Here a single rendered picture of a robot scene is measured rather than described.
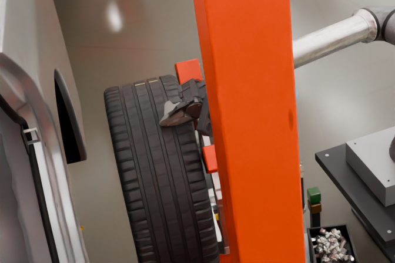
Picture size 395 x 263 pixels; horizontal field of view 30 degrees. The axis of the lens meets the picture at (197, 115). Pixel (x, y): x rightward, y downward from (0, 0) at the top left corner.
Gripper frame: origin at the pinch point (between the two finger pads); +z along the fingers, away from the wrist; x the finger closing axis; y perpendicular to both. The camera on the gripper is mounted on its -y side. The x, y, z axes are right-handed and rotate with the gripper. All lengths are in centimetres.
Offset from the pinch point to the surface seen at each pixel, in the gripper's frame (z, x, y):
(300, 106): 6, -186, 93
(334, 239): -18, -69, -26
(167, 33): 76, -199, 196
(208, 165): -7.5, -5.7, -15.0
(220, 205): -2.4, -18.6, -21.1
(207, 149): -8.8, -4.6, -11.0
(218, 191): -4.0, -16.2, -18.0
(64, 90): 36, -8, 36
